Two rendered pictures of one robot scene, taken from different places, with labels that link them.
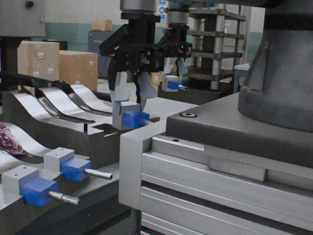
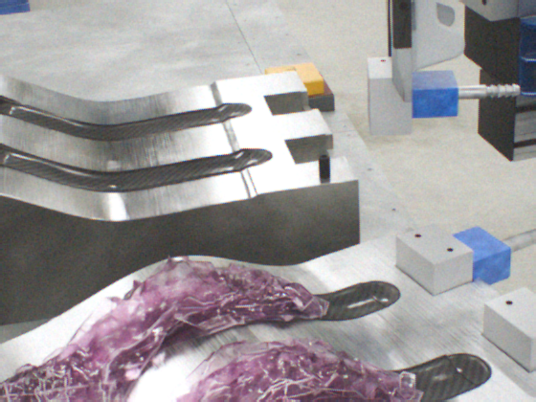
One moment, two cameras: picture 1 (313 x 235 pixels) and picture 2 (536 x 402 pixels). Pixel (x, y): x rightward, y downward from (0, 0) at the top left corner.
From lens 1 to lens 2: 0.79 m
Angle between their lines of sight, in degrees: 43
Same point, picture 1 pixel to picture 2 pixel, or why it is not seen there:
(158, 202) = not seen: outside the picture
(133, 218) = not seen: hidden behind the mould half
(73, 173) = (500, 266)
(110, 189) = not seen: hidden behind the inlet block
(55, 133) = (217, 226)
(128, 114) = (435, 90)
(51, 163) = (452, 274)
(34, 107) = (55, 194)
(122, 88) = (433, 33)
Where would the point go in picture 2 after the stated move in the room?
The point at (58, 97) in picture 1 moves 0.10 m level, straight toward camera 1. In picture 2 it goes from (25, 136) to (118, 151)
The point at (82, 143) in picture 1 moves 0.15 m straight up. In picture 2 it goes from (333, 210) to (325, 40)
